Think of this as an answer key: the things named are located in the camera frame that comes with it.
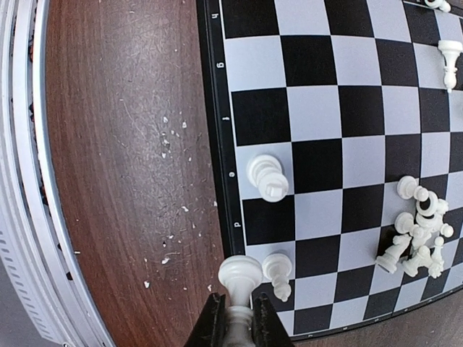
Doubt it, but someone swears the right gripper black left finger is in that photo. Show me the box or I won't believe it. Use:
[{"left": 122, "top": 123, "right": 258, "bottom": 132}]
[{"left": 184, "top": 293, "right": 226, "bottom": 347}]

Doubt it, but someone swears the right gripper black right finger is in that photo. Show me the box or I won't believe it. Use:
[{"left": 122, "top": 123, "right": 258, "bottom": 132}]
[{"left": 252, "top": 294, "right": 292, "bottom": 347}]

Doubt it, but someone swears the white chess queen piece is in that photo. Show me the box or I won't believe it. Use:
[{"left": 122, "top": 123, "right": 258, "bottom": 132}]
[{"left": 218, "top": 255, "right": 263, "bottom": 346}]

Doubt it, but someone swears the white chess bishop piece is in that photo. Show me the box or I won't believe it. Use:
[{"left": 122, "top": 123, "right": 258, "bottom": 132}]
[{"left": 262, "top": 253, "right": 292, "bottom": 302}]

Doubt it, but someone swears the pile of white chess pieces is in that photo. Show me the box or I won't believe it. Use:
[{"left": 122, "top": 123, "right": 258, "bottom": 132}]
[{"left": 375, "top": 176, "right": 454, "bottom": 278}]

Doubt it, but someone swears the black grey chess board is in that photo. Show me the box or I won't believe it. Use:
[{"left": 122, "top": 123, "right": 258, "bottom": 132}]
[{"left": 197, "top": 1, "right": 462, "bottom": 340}]

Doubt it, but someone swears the white fallen chess piece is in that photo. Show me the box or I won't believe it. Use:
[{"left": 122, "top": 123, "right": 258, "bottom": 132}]
[{"left": 438, "top": 40, "right": 463, "bottom": 94}]

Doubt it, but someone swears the white small chess pawn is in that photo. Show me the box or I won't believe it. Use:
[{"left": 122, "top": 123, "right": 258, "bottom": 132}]
[{"left": 424, "top": 0, "right": 451, "bottom": 13}]

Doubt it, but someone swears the aluminium front rail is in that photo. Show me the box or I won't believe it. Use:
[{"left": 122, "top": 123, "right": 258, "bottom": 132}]
[{"left": 1, "top": 1, "right": 114, "bottom": 346}]

